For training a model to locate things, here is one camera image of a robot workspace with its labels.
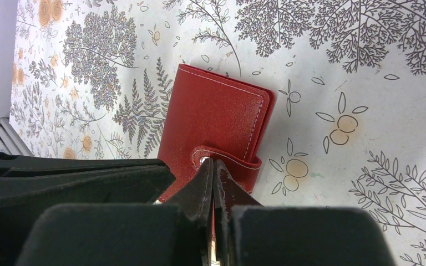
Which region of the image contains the floral patterned table mat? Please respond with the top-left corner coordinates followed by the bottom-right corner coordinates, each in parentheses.
top-left (10, 1), bottom-right (426, 265)

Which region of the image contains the red leather card holder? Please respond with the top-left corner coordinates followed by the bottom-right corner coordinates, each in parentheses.
top-left (158, 64), bottom-right (276, 202)

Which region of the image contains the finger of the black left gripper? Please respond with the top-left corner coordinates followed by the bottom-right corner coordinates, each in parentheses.
top-left (0, 165), bottom-right (175, 265)
top-left (0, 152), bottom-right (166, 176)

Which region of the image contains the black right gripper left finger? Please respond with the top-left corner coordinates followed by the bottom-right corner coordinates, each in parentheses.
top-left (17, 157), bottom-right (214, 265)

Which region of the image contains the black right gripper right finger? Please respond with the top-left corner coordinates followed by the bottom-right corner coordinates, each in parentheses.
top-left (214, 160), bottom-right (394, 265)

